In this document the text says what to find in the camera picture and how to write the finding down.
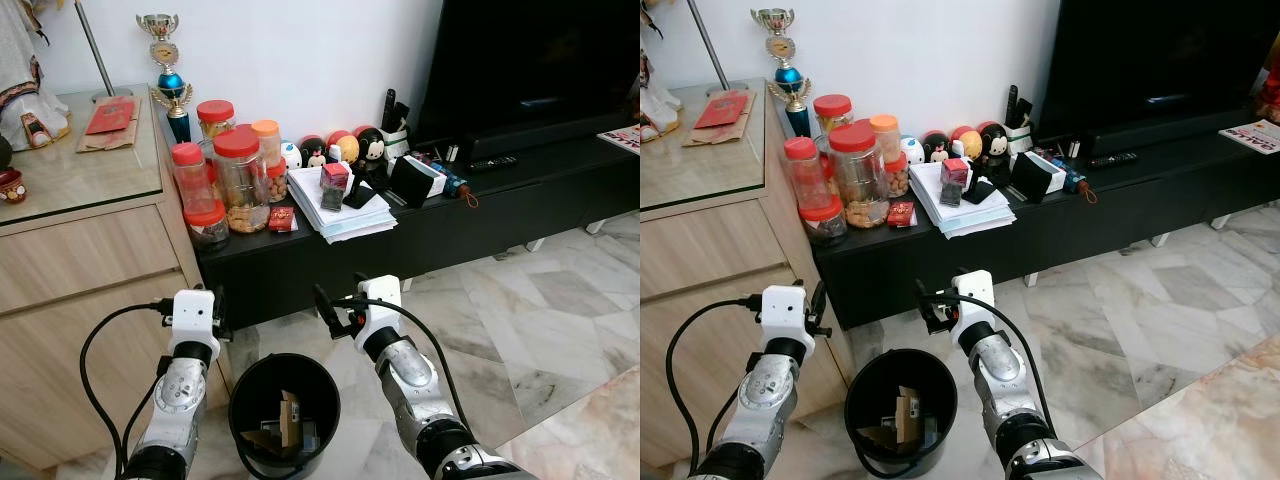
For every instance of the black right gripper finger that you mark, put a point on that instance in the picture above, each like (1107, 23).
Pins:
(923, 300)
(325, 305)

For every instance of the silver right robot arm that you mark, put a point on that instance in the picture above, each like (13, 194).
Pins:
(995, 365)
(410, 375)

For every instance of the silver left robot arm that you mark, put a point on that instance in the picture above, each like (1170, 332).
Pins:
(770, 395)
(180, 395)

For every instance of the black round rubbish bin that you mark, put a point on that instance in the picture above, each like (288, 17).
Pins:
(858, 412)
(240, 420)

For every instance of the small dark snack jar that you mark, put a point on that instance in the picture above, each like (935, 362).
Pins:
(207, 225)
(822, 220)

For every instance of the white paper stack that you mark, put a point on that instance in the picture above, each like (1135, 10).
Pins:
(330, 222)
(950, 215)

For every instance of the small red packet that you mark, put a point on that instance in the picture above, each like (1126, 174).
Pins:
(901, 214)
(282, 220)

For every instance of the light wooden cabinet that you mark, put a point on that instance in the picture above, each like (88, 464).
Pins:
(720, 250)
(80, 260)

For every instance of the large nut jar red lid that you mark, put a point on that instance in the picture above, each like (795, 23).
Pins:
(858, 175)
(240, 180)

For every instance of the black phone stand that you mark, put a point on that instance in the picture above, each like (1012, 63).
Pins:
(980, 190)
(360, 195)

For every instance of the tall red lid plastic jar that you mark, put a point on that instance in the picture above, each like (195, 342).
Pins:
(805, 170)
(190, 175)

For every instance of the small red clear cube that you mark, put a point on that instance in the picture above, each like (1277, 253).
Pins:
(955, 175)
(335, 180)

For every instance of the low black TV cabinet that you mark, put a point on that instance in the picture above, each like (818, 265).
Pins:
(1080, 215)
(450, 225)

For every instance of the black and white box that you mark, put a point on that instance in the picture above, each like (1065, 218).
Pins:
(1033, 177)
(412, 182)

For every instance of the small white round toy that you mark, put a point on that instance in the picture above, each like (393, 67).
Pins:
(912, 150)
(291, 155)

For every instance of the small black mouse toy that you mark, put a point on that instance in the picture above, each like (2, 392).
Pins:
(314, 152)
(936, 147)

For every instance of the small yellow round toy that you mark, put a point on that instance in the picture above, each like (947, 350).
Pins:
(966, 143)
(343, 147)

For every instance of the orange lid plastic jar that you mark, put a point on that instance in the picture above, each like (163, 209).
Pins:
(268, 140)
(887, 135)

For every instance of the black red mouse toy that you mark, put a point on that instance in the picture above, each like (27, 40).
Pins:
(994, 143)
(370, 147)

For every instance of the white remote holder cup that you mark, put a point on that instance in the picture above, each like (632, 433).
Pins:
(1021, 140)
(397, 145)

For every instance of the short red lid jar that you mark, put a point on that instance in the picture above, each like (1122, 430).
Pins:
(832, 106)
(215, 112)

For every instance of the brown paper envelope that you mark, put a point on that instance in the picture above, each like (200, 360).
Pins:
(710, 138)
(100, 143)

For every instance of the red envelope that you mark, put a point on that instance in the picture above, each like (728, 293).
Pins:
(110, 115)
(722, 110)

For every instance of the black remote control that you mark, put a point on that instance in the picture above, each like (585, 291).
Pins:
(495, 162)
(1012, 104)
(402, 115)
(388, 108)
(1113, 159)
(1026, 111)

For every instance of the silver blue trophy cup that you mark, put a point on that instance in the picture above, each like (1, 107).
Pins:
(170, 85)
(788, 78)

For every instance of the small red bowl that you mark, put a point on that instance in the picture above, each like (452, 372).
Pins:
(12, 187)

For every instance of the printed sale magazine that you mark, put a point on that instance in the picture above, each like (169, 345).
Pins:
(622, 140)
(1250, 137)

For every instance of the white robed figurine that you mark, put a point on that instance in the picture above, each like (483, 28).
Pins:
(655, 100)
(25, 80)

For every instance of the silver metal pole stand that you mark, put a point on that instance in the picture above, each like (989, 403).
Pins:
(93, 45)
(708, 40)

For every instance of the black flat screen television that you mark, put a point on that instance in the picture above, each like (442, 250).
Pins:
(530, 60)
(1150, 50)

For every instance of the red laughing Buddha statue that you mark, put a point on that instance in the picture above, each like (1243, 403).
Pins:
(1271, 95)

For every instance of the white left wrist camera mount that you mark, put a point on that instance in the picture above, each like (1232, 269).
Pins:
(192, 320)
(785, 315)

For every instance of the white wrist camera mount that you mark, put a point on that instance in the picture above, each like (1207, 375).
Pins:
(380, 300)
(785, 315)
(192, 320)
(975, 295)

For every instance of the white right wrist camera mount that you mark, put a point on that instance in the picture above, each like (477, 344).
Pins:
(380, 300)
(975, 295)

